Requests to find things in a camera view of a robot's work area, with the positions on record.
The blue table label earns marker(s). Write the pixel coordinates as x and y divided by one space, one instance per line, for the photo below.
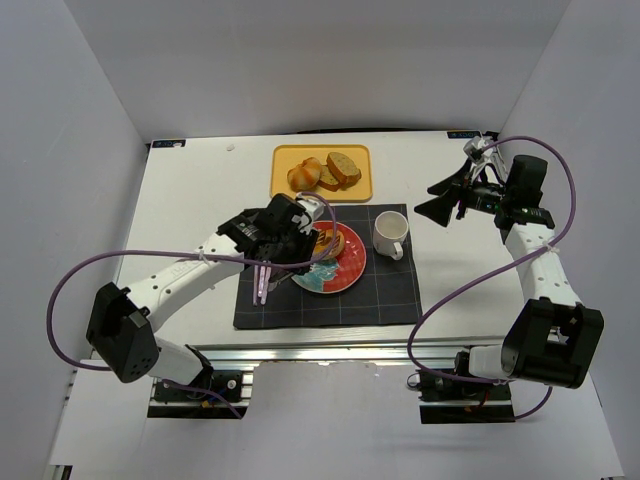
463 134
168 143

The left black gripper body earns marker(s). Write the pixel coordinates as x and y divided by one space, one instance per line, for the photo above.
279 255

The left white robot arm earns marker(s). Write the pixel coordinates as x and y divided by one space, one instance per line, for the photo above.
125 320

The yellow tray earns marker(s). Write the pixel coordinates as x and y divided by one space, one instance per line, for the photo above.
286 157

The white mug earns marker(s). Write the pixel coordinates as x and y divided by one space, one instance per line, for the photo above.
390 231

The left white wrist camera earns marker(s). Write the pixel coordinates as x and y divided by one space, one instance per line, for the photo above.
313 208

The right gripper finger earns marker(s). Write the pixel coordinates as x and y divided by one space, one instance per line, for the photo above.
438 209
443 186

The upper brown bread slice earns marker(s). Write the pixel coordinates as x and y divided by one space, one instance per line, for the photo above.
343 168

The right blue table label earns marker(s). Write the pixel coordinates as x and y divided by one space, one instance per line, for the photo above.
463 134

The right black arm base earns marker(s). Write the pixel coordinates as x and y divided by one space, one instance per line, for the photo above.
444 401

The round striped bread roll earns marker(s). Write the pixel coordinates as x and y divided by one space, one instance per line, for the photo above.
305 175

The left blue table label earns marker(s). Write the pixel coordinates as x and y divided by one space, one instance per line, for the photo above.
168 143

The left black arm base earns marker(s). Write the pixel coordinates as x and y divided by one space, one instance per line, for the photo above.
231 381

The red and teal plate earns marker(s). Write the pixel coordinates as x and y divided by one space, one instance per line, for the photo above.
339 273

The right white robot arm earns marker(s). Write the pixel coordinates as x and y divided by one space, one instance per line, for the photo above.
554 338

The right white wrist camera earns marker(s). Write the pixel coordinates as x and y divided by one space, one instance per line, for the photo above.
478 153

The orange white bagel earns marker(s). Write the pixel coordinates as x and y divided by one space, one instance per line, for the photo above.
334 244

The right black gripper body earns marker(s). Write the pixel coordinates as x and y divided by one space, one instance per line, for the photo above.
461 190

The dark checked placemat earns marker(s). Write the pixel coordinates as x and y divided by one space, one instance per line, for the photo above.
386 294

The silver spoon pink handle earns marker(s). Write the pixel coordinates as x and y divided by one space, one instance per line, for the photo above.
263 285

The brown bread slice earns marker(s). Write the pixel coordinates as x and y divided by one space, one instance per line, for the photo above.
343 168
328 181

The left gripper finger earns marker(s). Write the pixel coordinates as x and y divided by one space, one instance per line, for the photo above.
320 245
277 277

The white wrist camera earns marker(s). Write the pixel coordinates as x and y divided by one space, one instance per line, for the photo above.
478 153
313 208

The lower brown bread slice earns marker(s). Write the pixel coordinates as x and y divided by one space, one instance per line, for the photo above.
328 181

